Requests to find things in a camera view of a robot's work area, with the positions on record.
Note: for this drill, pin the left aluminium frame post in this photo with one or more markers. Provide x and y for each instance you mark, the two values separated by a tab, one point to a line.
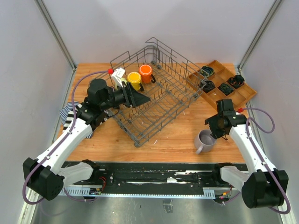
46	15

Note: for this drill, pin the blue white striped cloth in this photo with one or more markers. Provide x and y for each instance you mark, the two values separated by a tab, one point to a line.
69	107

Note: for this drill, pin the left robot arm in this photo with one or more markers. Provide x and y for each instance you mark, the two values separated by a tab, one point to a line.
45	174

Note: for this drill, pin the yellow enamel mug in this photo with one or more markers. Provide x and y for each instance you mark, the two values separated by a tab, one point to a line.
136	81

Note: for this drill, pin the orange ceramic mug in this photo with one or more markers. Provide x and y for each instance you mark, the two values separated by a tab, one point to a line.
146	73

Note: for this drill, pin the slotted cable duct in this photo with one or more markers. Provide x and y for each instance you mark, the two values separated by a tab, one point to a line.
140	191

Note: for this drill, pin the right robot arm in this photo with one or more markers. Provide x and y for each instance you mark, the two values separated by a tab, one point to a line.
264	185

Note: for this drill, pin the wooden compartment tray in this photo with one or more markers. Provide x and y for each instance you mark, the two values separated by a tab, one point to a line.
217	82

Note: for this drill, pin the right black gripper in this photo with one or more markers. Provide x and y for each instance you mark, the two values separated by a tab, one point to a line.
216	133

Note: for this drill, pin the cream ceramic mug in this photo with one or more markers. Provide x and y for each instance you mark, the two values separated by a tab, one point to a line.
123	82

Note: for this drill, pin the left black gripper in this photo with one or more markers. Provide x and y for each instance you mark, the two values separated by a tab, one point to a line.
132	98

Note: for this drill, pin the aluminium frame post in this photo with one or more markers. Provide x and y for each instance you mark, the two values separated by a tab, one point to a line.
46	15
261	30

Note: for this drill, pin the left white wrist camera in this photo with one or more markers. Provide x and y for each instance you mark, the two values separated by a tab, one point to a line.
117	76

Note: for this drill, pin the lilac ceramic mug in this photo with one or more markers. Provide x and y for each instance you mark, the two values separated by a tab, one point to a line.
204	142

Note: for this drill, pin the right aluminium frame post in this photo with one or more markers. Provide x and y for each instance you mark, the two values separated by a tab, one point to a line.
261	30

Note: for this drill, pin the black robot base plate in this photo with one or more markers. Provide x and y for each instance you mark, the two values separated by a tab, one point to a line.
197	175

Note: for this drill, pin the black white striped cloth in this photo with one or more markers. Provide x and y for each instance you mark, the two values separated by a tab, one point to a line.
67	118

